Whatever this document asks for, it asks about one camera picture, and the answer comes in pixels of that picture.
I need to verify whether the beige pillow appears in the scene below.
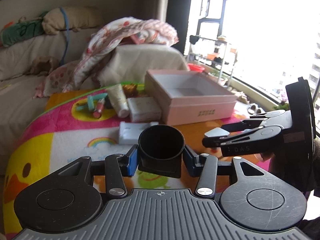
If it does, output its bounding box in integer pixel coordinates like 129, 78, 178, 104
42, 7, 104, 35

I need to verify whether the white foam tray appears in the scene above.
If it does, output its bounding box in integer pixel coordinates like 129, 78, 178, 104
118, 121, 159, 145

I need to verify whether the white adapter box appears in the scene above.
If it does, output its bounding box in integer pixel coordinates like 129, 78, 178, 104
127, 97, 162, 122

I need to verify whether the cream lotion tube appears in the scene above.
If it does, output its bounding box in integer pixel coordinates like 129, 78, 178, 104
106, 84, 130, 118

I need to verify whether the colourful cartoon play mat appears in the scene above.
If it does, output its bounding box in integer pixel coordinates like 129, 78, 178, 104
2, 81, 272, 239

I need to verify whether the green plush pillow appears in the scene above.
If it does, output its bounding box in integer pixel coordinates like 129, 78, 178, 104
1, 11, 48, 47

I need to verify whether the beige covered sofa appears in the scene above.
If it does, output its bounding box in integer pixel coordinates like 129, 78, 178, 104
0, 27, 189, 176

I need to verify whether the floral pink blanket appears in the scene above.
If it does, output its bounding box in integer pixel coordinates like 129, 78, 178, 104
33, 17, 178, 98

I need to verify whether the black cylindrical cup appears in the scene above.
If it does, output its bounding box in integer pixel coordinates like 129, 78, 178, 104
138, 125, 185, 178

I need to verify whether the teal plastic clip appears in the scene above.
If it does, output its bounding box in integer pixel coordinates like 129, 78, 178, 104
75, 93, 107, 112

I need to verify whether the red plastic basin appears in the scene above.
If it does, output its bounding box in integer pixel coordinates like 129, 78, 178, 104
188, 63, 205, 73

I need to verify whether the pair of slippers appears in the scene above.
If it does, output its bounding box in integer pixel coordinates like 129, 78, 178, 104
247, 103, 264, 115

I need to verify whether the metal balcony shelf rack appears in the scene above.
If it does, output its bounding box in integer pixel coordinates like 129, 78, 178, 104
184, 0, 237, 87

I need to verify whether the pink cardboard box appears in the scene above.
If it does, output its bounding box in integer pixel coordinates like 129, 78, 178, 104
144, 69, 237, 126

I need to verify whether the pink lipstick tube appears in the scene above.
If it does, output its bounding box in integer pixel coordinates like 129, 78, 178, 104
93, 98, 105, 119

